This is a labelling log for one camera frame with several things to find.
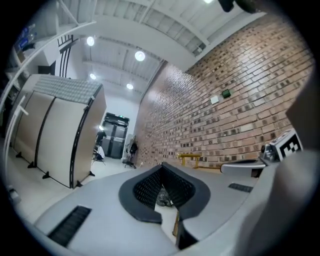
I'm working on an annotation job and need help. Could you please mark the beige folding partition screen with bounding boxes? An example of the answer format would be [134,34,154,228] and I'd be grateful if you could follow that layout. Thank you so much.
[9,73,108,190]

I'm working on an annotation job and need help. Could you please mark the person's right forearm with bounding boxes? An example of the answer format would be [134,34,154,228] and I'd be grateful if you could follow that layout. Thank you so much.
[284,86,320,152]

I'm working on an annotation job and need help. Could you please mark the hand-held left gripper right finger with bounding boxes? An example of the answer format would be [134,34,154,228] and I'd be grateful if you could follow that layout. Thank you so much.
[161,161,259,251]

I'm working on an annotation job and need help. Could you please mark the black double door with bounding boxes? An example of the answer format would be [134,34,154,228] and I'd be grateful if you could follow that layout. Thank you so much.
[102,112,130,159]

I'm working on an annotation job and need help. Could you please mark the stand with black bag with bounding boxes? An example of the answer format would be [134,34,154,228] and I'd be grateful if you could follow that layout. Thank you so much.
[121,134,139,170]

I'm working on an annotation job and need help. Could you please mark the person's grey clothing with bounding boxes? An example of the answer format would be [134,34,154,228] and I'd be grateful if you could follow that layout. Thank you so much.
[234,148,320,256]

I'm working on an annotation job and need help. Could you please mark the grey patterned slipper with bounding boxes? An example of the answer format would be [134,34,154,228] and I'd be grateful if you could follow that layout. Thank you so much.
[155,187,174,208]

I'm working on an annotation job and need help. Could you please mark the yellow wooden stool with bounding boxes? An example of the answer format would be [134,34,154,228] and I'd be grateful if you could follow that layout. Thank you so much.
[177,153,202,170]

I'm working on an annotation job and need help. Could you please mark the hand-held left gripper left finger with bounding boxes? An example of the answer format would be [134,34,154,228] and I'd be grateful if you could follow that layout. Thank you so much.
[33,161,177,252]

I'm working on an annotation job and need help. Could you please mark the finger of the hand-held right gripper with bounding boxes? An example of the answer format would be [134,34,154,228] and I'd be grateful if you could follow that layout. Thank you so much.
[220,159,266,175]

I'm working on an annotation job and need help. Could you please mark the white storage rack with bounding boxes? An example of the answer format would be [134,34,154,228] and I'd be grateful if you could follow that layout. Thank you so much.
[0,0,98,141]

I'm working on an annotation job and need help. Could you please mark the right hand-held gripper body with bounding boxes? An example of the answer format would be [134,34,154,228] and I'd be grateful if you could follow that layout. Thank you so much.
[257,128,305,167]

